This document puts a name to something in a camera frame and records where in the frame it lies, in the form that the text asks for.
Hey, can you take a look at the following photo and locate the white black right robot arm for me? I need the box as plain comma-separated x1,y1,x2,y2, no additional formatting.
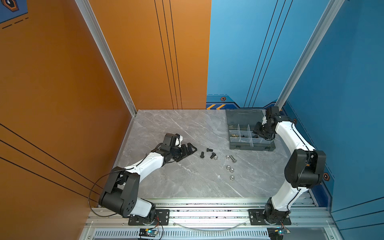
254,106,326,225

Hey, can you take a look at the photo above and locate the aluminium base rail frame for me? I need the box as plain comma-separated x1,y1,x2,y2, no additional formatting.
80,194,342,240

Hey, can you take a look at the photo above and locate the aluminium left corner post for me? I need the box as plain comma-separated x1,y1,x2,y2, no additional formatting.
75,0,137,117

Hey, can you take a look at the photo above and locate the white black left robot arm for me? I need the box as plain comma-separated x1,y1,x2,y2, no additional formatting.
99,133,197,224

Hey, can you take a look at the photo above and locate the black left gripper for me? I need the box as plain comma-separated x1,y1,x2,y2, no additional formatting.
169,142,198,162

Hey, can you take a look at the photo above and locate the aluminium corner post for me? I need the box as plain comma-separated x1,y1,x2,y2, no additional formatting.
275,0,345,111
75,0,137,117

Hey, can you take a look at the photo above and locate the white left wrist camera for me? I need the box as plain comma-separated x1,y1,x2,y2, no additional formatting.
175,134,183,148

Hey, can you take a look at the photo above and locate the silver bolt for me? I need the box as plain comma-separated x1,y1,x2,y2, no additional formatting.
230,156,237,163

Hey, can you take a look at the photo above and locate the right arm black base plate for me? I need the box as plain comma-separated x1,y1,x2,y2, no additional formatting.
248,209,292,226

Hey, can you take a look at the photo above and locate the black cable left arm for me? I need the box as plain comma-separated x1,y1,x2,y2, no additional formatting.
88,172,133,218

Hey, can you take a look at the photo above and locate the right green circuit board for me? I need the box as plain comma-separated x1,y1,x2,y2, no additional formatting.
269,228,291,239

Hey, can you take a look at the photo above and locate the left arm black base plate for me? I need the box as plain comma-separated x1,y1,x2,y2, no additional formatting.
128,209,170,226

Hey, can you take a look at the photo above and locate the left green circuit board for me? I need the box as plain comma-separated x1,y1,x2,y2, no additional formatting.
139,229,159,239

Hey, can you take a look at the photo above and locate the aluminium right corner post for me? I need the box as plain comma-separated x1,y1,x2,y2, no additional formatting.
275,0,345,111

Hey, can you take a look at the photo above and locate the grey plastic organizer box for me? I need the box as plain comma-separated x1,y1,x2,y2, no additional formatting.
226,109,276,152

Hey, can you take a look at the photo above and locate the green circuit board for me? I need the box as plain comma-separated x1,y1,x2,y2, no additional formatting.
139,229,159,239
269,228,291,239

